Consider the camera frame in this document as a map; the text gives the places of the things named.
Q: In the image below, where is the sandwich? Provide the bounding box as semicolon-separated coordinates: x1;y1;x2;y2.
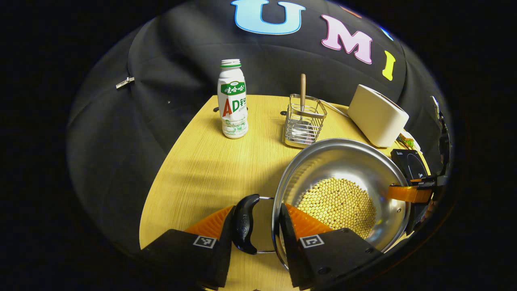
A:
398;129;417;151

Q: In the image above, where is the white drink bottle green label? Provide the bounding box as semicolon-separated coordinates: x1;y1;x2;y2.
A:
217;59;249;139

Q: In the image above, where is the white toaster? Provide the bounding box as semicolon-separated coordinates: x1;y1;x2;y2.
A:
347;84;410;148

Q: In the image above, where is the pile of yellow soybeans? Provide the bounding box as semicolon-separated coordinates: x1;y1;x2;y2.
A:
297;177;377;240

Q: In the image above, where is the steel pot with black handles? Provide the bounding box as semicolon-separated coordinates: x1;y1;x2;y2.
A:
232;138;412;267

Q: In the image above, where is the wooden-handled spoon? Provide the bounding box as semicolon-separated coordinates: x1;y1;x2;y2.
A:
291;74;313;140

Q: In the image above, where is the wire utensil holder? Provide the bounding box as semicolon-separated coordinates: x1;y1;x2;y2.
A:
283;94;328;149

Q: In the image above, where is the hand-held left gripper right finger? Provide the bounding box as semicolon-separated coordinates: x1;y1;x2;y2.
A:
279;203;384;291

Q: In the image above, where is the black induction cooktop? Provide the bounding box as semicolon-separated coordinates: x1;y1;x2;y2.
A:
390;149;431;186

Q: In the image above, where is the white toaster cable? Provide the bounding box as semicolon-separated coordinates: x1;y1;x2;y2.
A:
319;99;350;118

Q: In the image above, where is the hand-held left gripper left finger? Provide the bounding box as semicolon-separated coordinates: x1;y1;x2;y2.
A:
139;204;237;291

